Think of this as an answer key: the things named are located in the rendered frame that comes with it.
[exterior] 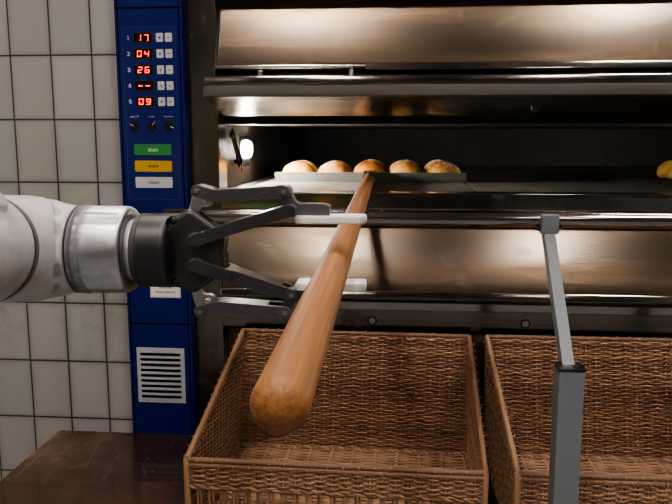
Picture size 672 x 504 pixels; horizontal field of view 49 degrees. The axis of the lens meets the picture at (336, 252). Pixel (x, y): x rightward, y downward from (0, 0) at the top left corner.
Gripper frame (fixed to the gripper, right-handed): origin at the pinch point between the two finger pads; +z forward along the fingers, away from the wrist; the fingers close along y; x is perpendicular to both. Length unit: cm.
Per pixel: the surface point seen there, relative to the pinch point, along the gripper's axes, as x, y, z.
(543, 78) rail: -86, -23, 37
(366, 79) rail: -87, -23, 0
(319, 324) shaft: 28.3, 0.1, 1.0
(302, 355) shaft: 35.2, -0.1, 0.8
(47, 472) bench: -75, 62, -69
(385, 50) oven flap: -100, -30, 4
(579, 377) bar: -40, 26, 35
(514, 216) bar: -63, 3, 28
